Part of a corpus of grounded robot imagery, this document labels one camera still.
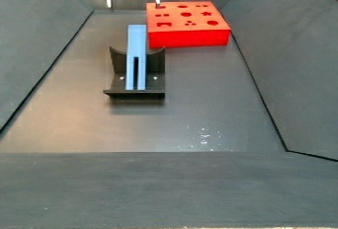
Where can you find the blue double-square peg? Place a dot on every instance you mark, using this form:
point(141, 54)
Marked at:
point(137, 57)

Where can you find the red shape-hole board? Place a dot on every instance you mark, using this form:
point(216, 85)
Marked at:
point(186, 24)

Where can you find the black curved bracket holder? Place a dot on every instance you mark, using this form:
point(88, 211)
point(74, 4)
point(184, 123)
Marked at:
point(156, 80)

